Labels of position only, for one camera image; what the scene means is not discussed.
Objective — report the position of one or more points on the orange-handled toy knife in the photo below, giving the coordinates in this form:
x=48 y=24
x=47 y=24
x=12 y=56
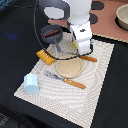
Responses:
x=88 y=58

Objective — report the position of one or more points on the beige woven placemat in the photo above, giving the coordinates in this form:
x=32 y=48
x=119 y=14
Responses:
x=69 y=87

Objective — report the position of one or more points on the orange toy bread loaf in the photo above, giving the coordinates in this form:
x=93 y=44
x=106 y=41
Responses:
x=45 y=57

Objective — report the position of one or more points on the beige bowl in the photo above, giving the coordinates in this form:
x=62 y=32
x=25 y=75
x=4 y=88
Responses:
x=122 y=15

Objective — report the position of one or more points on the round wooden plate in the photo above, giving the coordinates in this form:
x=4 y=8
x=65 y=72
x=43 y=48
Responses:
x=69 y=66

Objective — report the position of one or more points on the grey frying pan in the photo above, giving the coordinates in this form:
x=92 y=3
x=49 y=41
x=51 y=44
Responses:
x=54 y=39

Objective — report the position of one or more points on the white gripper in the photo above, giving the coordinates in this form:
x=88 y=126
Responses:
x=81 y=34

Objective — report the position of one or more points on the red-brown toy sausage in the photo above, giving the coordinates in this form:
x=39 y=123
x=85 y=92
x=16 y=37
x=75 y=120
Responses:
x=50 y=33

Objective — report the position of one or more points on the orange-handled toy fork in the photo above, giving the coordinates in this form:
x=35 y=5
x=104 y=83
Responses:
x=68 y=81

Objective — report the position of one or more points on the light blue milk carton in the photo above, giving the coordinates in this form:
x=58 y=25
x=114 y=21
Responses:
x=31 y=84

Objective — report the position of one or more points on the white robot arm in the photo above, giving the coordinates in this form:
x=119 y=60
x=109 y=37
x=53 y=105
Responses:
x=76 y=12

